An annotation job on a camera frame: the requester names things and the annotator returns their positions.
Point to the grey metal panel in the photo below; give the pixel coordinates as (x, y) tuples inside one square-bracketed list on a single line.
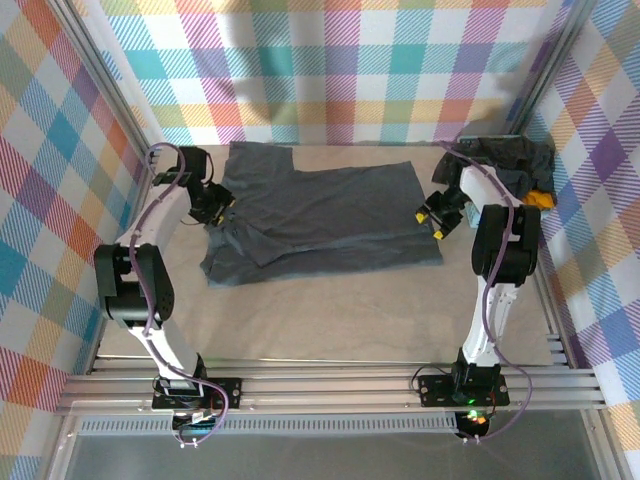
[(325, 457)]

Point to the black t-shirt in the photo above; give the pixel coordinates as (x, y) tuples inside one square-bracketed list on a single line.
[(500, 155)]

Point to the orange t-shirt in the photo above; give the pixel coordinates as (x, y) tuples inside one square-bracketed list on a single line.
[(540, 199)]

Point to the blue plastic basket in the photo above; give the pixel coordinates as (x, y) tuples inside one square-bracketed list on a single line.
[(473, 215)]

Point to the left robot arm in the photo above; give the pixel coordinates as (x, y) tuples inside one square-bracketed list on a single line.
[(135, 290)]

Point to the grey t-shirt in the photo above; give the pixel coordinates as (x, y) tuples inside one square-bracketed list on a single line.
[(325, 220)]

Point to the aluminium frame post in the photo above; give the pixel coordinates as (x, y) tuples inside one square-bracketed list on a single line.
[(106, 75), (552, 60)]

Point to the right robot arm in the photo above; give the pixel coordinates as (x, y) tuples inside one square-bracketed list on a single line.
[(505, 250)]

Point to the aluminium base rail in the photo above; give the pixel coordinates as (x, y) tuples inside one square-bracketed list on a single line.
[(325, 387)]

